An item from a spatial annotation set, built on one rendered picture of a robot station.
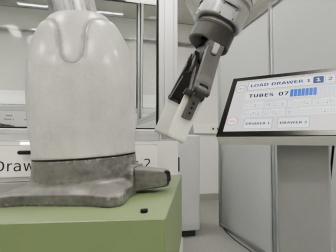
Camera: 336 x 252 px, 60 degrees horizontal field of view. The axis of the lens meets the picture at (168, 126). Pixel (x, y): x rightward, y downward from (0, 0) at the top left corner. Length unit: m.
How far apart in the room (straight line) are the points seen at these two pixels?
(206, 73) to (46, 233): 0.29
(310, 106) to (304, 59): 1.18
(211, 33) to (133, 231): 0.34
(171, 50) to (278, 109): 0.49
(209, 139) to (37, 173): 4.36
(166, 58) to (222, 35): 0.72
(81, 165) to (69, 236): 0.10
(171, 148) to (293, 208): 0.49
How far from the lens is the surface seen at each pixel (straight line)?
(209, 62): 0.46
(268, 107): 1.06
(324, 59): 2.06
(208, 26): 0.52
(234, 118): 1.06
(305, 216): 1.10
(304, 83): 1.13
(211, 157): 4.74
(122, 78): 0.43
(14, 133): 1.18
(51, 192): 0.41
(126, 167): 0.42
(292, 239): 1.12
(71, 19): 0.45
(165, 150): 1.18
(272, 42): 2.53
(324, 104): 1.04
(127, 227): 0.31
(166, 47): 1.24
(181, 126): 0.44
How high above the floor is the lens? 0.95
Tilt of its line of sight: 3 degrees up
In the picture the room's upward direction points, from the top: straight up
